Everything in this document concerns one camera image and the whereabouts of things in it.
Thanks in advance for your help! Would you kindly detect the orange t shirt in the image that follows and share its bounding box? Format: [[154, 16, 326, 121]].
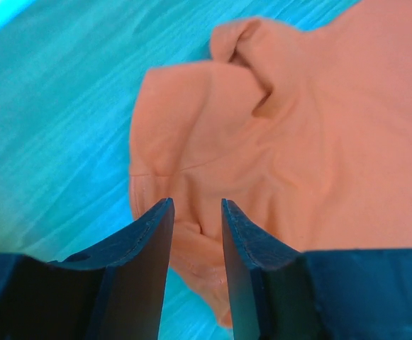
[[129, 1, 412, 328]]

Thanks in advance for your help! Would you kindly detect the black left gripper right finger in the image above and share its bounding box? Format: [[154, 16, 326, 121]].
[[221, 200, 412, 339]]

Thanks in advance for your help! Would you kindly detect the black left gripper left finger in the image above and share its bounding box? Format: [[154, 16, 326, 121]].
[[0, 198, 174, 339]]

